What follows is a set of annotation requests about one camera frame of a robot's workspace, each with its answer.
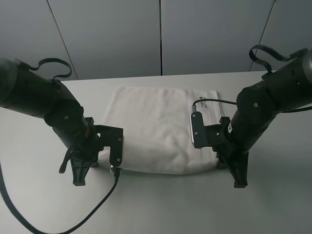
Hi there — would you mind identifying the black left camera cable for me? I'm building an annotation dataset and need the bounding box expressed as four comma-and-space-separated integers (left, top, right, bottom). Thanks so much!
0, 160, 120, 234

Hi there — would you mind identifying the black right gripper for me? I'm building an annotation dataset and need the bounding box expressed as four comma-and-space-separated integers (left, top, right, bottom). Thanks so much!
205, 117, 249, 188

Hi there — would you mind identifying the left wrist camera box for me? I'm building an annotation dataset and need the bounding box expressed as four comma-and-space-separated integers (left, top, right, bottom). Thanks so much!
109, 128, 124, 177

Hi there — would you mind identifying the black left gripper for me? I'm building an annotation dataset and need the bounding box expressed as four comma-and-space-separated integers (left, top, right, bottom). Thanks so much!
69, 117, 115, 186

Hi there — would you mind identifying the black right camera cable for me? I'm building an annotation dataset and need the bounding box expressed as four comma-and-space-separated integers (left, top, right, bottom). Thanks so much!
192, 98, 237, 113

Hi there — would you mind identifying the black camera cable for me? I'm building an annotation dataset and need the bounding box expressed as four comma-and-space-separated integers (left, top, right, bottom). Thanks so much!
0, 160, 120, 234
192, 98, 237, 113

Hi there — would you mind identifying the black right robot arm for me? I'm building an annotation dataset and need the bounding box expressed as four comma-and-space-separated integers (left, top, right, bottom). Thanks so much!
205, 50, 312, 188

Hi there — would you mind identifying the white towel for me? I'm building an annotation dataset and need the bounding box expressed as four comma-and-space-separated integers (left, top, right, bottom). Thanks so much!
104, 86, 223, 175

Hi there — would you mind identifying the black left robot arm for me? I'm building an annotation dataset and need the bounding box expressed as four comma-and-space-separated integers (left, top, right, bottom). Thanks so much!
0, 58, 123, 186

